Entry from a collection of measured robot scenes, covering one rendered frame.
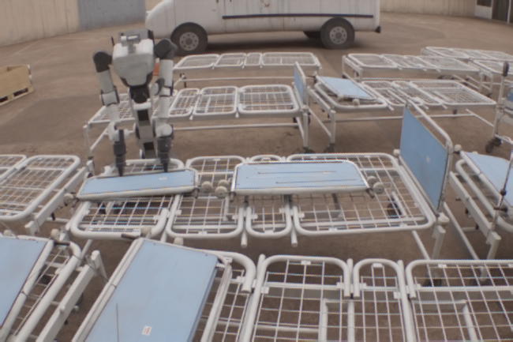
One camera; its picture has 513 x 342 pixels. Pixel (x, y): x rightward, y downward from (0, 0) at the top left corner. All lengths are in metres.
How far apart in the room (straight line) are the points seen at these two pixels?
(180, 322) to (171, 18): 8.14
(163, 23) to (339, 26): 3.94
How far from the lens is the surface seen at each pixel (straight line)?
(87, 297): 2.54
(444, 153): 2.11
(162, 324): 1.48
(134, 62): 2.59
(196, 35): 9.14
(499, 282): 2.74
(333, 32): 9.58
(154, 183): 2.42
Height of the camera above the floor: 1.63
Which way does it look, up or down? 27 degrees down
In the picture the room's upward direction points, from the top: 2 degrees counter-clockwise
